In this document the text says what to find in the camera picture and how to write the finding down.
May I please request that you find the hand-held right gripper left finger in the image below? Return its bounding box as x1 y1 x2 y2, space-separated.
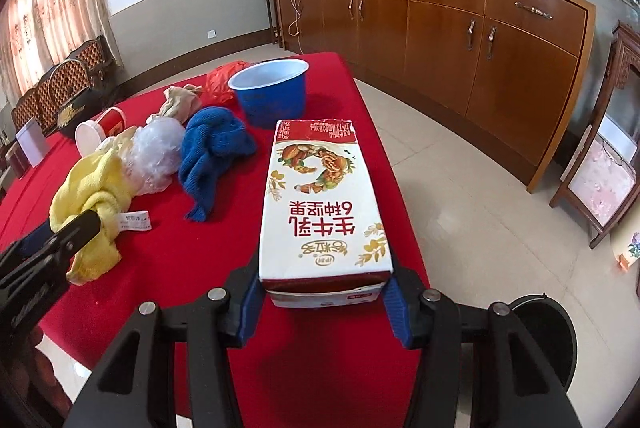
62 257 267 428

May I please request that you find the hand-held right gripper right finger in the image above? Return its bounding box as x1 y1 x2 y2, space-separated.
382 276 584 428

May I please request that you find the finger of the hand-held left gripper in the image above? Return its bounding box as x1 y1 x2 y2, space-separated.
0 209 104 292

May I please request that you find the yellow cloth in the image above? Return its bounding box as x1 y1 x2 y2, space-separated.
49 135 152 286

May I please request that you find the white and red milk carton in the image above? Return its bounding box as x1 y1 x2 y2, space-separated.
258 119 396 310

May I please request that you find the black trash bin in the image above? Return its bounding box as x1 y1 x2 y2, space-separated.
452 293 579 428

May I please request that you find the blue knitted cloth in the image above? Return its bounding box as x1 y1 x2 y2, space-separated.
179 106 259 223

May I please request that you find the beige cloth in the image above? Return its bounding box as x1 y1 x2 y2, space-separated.
159 84 203 121

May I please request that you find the blue plastic bowl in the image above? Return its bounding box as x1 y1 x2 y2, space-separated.
228 59 311 129

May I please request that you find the red tablecloth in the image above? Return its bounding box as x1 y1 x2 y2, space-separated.
0 52 431 428

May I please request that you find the white flat box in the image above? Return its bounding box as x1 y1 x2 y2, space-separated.
15 118 51 167

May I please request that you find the clear plastic bag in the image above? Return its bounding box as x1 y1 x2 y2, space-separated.
122 115 186 196

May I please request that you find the red paper cup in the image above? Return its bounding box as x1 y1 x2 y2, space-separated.
75 106 126 157

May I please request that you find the black box with gold print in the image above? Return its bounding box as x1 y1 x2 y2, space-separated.
55 88 107 140

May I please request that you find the red plastic bag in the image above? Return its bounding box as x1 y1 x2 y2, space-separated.
205 60 251 106

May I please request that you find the patterned beige curtain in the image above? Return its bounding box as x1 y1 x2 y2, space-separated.
0 0 118 95

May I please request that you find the white floral plastic barrel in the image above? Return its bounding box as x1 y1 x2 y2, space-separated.
612 230 640 277

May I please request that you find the pink floral cushion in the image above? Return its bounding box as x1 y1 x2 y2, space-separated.
570 140 637 229

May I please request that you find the wooden sideboard cabinet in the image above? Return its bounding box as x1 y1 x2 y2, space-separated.
275 0 597 194

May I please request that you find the small wooden side table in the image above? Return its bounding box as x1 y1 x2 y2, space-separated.
263 0 281 47

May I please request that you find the carved wooden stand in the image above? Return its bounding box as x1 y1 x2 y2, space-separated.
549 20 640 250

